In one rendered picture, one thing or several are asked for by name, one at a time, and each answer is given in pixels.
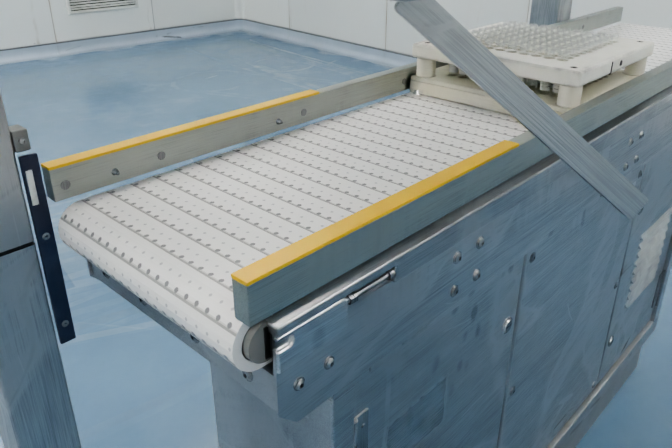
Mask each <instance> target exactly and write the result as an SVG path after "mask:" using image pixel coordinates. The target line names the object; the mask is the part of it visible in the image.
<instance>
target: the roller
mask: <svg viewBox="0 0 672 448"><path fill-rule="evenodd" d="M269 317H271V316H269ZM269 317H267V318H269ZM267 318H266V319H267ZM266 319H264V320H262V321H260V322H259V323H257V324H255V325H253V326H252V327H250V328H249V329H248V330H247V332H246V334H245V336H244V339H243V342H242V354H243V356H244V358H245V359H247V360H250V361H252V362H253V363H256V364H261V363H264V362H266V361H268V360H269V359H271V358H272V357H273V351H272V334H271V333H269V332H268V327H267V323H268V321H266Z"/></svg>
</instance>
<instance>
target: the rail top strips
mask: <svg viewBox="0 0 672 448"><path fill-rule="evenodd" d="M317 94H319V91H315V90H311V89H310V90H306V91H303V92H299V93H296V94H292V95H288V96H285V97H281V98H277V99H274V100H270V101H266V102H263V103H259V104H255V105H252V106H248V107H245V108H241V109H237V110H234V111H230V112H226V113H223V114H219V115H215V116H212V117H208V118H205V119H201V120H197V121H194V122H190V123H186V124H183V125H179V126H175V127H172V128H168V129H164V130H161V131H157V132H154V133H150V134H146V135H143V136H139V137H135V138H132V139H128V140H124V141H121V142H117V143H113V144H110V145H106V146H103V147H99V148H95V149H92V150H88V151H84V152H81V153H77V154H73V155H70V156H66V157H62V158H59V159H55V160H52V161H48V162H44V163H41V167H43V168H45V169H47V170H48V171H50V170H54V169H57V168H61V167H64V166H68V165H71V164H75V163H78V162H82V161H85V160H89V159H92V158H96V157H99V156H103V155H106V154H110V153H114V152H117V151H121V150H124V149H128V148H131V147H135V146H138V145H142V144H145V143H149V142H152V141H156V140H159V139H163V138H166V137H170V136H173V135H177V134H180V133H184V132H187V131H191V130H194V129H198V128H201V127H205V126H208V125H212V124H215V123H219V122H222V121H226V120H229V119H233V118H236V117H240V116H243V115H247V114H250V113H254V112H257V111H261V110H264V109H268V108H271V107H275V106H278V105H282V104H285V103H289V102H293V101H296V100H300V99H303V98H307V97H310V96H314V95H317ZM518 146H519V143H515V142H512V141H508V140H503V141H501V142H499V143H497V144H495V145H493V146H491V147H489V148H487V149H485V150H483V151H481V152H479V153H477V154H475V155H473V156H471V157H469V158H466V159H464V160H462V161H460V162H458V163H456V164H454V165H452V166H450V167H448V168H446V169H444V170H442V171H440V172H438V173H436V174H434V175H432V176H430V177H428V178H426V179H424V180H421V181H419V182H417V183H415V184H413V185H411V186H409V187H407V188H405V189H403V190H401V191H399V192H397V193H395V194H393V195H391V196H389V197H387V198H385V199H383V200H381V201H379V202H376V203H374V204H372V205H370V206H368V207H366V208H364V209H362V210H360V211H358V212H356V213H354V214H352V215H350V216H348V217H346V218H344V219H342V220H340V221H338V222H336V223H334V224H331V225H329V226H327V227H325V228H323V229H321V230H319V231H317V232H315V233H313V234H311V235H309V236H307V237H305V238H303V239H301V240H299V241H297V242H295V243H293V244H291V245H289V246H286V247H284V248H282V249H280V250H278V251H276V252H274V253H272V254H270V255H268V256H266V257H264V258H262V259H260V260H258V261H256V262H254V263H252V264H250V265H248V266H246V267H244V268H241V269H239V270H237V271H235V272H233V273H231V278H233V279H234V280H236V281H238V282H240V283H241V284H243V285H245V286H246V287H247V286H249V285H251V284H253V283H255V282H257V281H259V280H261V279H263V278H265V277H267V276H269V275H271V274H273V273H274V272H276V271H278V270H280V269H282V268H284V267H286V266H288V265H290V264H292V263H294V262H296V261H298V260H300V259H302V258H303V257H305V256H307V255H309V254H311V253H313V252H315V251H317V250H319V249H321V248H323V247H325V246H327V245H329V244H331V243H332V242H334V241H336V240H338V239H340V238H342V237H344V236H346V235H348V234H350V233H352V232H354V231H356V230H358V229H360V228H361V227H363V226H365V225H367V224H369V223H371V222H373V221H375V220H377V219H379V218H381V217H383V216H385V215H387V214H389V213H391V212H392V211H394V210H396V209H398V208H400V207H402V206H404V205H406V204H408V203H410V202H412V201H414V200H416V199H418V198H420V197H421V196H423V195H425V194H427V193H429V192H431V191H433V190H435V189H437V188H439V187H441V186H443V185H445V184H447V183H449V182H450V181H452V180H454V179H456V178H458V177H460V176H462V175H464V174H466V173H468V172H470V171H472V170H474V169H476V168H478V167H479V166H481V165H483V164H485V163H487V162H489V161H491V160H493V159H495V158H497V157H499V156H501V155H503V154H505V153H507V152H508V151H510V150H512V149H514V148H516V147H518Z"/></svg>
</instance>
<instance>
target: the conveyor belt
mask: <svg viewBox="0 0 672 448"><path fill-rule="evenodd" d="M597 32H604V33H606V35H607V36H609V34H618V35H619V37H621V38H628V39H636V40H643V41H651V42H654V49H653V54H652V55H651V56H649V57H648V58H647V62H646V67H645V72H644V73H646V72H648V71H650V70H652V69H654V68H656V67H658V66H660V65H662V64H664V63H666V62H668V61H670V60H672V29H668V28H660V27H651V26H643V25H634V24H626V23H620V24H617V25H614V26H611V27H608V28H605V29H602V30H599V31H596V32H594V34H597ZM526 131H528V129H526V128H525V127H524V126H523V125H522V124H521V123H520V122H519V121H517V120H516V119H515V118H514V117H513V116H512V115H509V114H504V113H500V112H496V111H491V110H487V109H483V108H478V107H474V106H470V105H466V104H461V103H457V102H453V101H448V100H444V99H440V98H435V97H431V96H427V95H415V94H413V93H412V92H409V93H406V94H402V95H399V96H396V97H393V98H390V99H387V100H384V101H381V102H378V103H375V104H372V105H369V106H366V107H363V108H360V109H357V110H353V111H350V112H347V113H344V114H341V115H338V116H335V117H332V118H329V119H326V120H323V121H320V122H317V123H314V124H311V125H308V126H304V127H301V128H298V129H295V130H292V131H289V132H286V133H283V134H280V135H277V136H274V137H271V138H268V139H265V140H262V141H258V142H255V143H252V144H249V145H246V146H243V147H240V148H237V149H234V150H231V151H228V152H225V153H222V154H219V155H216V156H213V157H209V158H206V159H203V160H200V161H197V162H194V163H191V164H188V165H185V166H182V167H179V168H176V169H173V170H170V171H167V172H164V173H160V174H157V175H154V176H151V177H148V178H145V179H142V180H139V181H136V182H133V183H130V184H127V185H124V186H121V187H118V188H114V189H111V190H108V191H105V192H102V193H99V194H96V195H93V196H90V197H87V198H84V199H81V200H78V201H76V202H74V203H73V204H71V205H70V206H69V207H67V209H66V210H65V211H64V212H63V214H62V216H61V218H60V221H59V224H58V232H59V236H60V238H61V240H62V241H63V243H65V244H66V245H67V246H69V247H70V248H71V249H73V250H74V251H75V252H77V253H78V254H80V255H81V256H82V257H84V258H85V259H87V260H88V261H89V262H91V263H92V264H94V265H95V266H96V267H98V268H99V269H101V270H102V271H103V272H105V273H106V274H107V275H109V276H110V277H112V278H113V279H114V280H116V281H117V282H119V283H120V284H121V285H123V286H124V287H126V288H127V289H128V290H130V291H131V292H132V293H134V294H135V295H137V296H138V297H139V298H141V299H142V300H144V301H145V302H146V303H148V304H149V305H151V306H152V307H153V308H155V309H156V310H157V311H159V312H160V313H162V314H163V315H164V316H166V317H167V318H169V319H170V320H171V321H173V322H174V323H176V324H177V325H178V326H180V327H181V328H183V329H184V330H185V331H187V332H188V333H189V334H191V335H192V336H194V337H195V338H196V339H198V340H199V341H201V342H202V343H203V344H205V345H206V346H208V347H209V348H210V349H212V350H213V351H214V352H216V353H217V354H219V355H220V356H221V357H223V358H224V359H226V360H227V361H228V362H230V363H231V364H233V365H234V366H235V367H237V368H238V369H240V370H241V371H245V372H252V371H255V370H258V369H260V368H262V367H264V366H265V365H267V364H268V363H270V362H271V361H273V357H272V358H271V359H269V360H268V361H266V362H264V363H261V364H256V363H253V362H252V361H250V360H247V359H245V358H244V356H243V354H242V342H243V339H244V336H245V334H246V332H247V330H248V329H249V328H250V327H248V326H247V325H245V324H244V323H242V322H241V321H239V320H237V319H236V318H235V313H234V301H233V289H232V278H231V273H233V272H235V271H237V270H239V269H241V268H244V267H246V266H248V265H250V264H252V263H254V262H256V261H258V260H260V259H262V258H264V257H266V256H268V255H270V254H272V253H274V252H276V251H278V250H280V249H282V248H284V247H286V246H289V245H291V244H293V243H295V242H297V241H299V240H301V239H303V238H305V237H307V236H309V235H311V234H313V233H315V232H317V231H319V230H321V229H323V228H325V227H327V226H329V225H331V224H334V223H336V222H338V221H340V220H342V219H344V218H346V217H348V216H350V215H352V214H354V213H356V212H358V211H360V210H362V209H364V208H366V207H368V206H370V205H372V204H374V203H376V202H379V201H381V200H383V199H385V198H387V197H389V196H391V195H393V194H395V193H397V192H399V191H401V190H403V189H405V188H407V187H409V186H411V185H413V184H415V183H417V182H419V181H421V180H424V179H426V178H428V177H430V176H432V175H434V174H436V173H438V172H440V171H442V170H444V169H446V168H448V167H450V166H452V165H454V164H456V163H458V162H460V161H462V160H464V159H466V158H469V157H471V156H473V155H475V154H477V153H479V152H481V151H483V150H485V149H487V148H489V147H491V146H493V145H495V144H497V143H499V142H501V141H503V140H510V139H512V138H514V137H516V136H518V135H520V134H522V133H524V132H526Z"/></svg>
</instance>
